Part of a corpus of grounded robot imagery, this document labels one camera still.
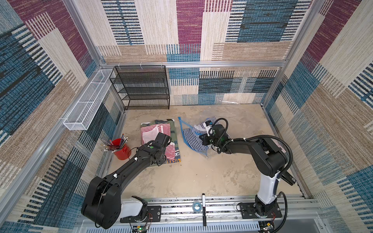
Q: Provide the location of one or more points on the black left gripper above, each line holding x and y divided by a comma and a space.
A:
163, 159

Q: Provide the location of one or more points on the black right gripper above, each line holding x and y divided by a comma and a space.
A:
204, 140

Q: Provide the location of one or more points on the red white striped tank top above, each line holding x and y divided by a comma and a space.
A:
149, 133

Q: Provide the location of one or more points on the green patterned garment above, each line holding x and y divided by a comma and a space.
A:
173, 134

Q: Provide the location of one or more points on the clear vacuum bag blue zip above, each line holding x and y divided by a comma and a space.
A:
224, 123

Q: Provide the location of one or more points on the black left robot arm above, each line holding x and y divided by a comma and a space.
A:
103, 204

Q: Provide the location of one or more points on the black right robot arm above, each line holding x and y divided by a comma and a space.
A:
272, 157

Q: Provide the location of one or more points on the navy white striped tank top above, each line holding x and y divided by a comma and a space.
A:
191, 135

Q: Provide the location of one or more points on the red cup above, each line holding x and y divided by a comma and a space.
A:
122, 153

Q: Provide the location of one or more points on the pens in red cup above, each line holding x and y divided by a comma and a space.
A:
108, 146

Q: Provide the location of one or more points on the black marker pen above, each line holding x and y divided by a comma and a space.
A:
204, 209

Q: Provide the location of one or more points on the black mesh shelf rack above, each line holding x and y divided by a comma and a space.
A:
142, 87

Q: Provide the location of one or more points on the blue tape roll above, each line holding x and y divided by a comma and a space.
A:
197, 207

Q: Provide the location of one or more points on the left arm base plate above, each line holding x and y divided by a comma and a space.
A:
153, 214

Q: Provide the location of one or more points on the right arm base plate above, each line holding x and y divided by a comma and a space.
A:
259, 210

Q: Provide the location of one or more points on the white wire wall basket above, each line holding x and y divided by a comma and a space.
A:
84, 111

